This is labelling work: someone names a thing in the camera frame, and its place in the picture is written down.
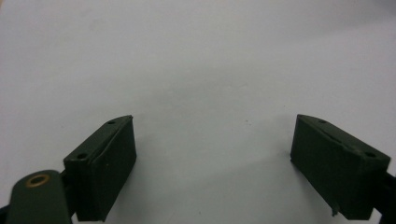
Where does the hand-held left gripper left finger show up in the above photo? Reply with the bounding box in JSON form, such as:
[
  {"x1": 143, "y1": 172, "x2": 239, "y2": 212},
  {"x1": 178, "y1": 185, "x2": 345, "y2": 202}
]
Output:
[{"x1": 63, "y1": 115, "x2": 137, "y2": 223}]

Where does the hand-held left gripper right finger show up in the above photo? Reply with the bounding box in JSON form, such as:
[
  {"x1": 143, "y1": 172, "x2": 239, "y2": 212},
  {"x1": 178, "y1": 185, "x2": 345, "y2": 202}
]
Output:
[{"x1": 290, "y1": 114, "x2": 391, "y2": 221}]

